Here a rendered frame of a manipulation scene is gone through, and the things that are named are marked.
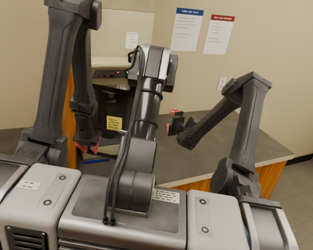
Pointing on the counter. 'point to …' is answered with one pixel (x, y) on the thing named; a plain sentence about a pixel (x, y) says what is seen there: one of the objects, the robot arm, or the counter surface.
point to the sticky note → (114, 123)
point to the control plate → (108, 74)
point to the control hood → (109, 63)
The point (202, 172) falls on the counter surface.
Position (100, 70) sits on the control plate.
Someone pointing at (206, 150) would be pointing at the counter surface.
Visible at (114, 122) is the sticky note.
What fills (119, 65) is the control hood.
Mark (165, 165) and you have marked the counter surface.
